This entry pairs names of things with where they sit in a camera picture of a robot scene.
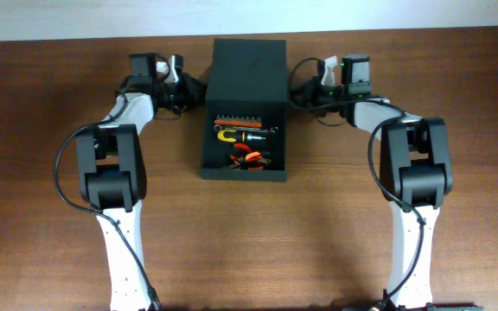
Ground silver offset ring wrench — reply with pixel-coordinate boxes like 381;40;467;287
213;124;279;134

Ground black cardboard box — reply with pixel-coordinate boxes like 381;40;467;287
201;39;289;182

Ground yellow black stubby screwdriver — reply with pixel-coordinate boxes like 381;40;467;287
217;130;266;143

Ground orange socket bit rail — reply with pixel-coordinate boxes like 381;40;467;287
214;115;263;129

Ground small red cutting pliers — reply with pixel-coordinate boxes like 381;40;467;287
233;143;253;157

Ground orange black long-nose pliers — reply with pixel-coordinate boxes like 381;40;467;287
230;149;271;170

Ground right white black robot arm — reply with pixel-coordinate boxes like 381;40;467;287
288;54;453;310

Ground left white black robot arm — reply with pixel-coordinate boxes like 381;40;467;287
74;54;205;310

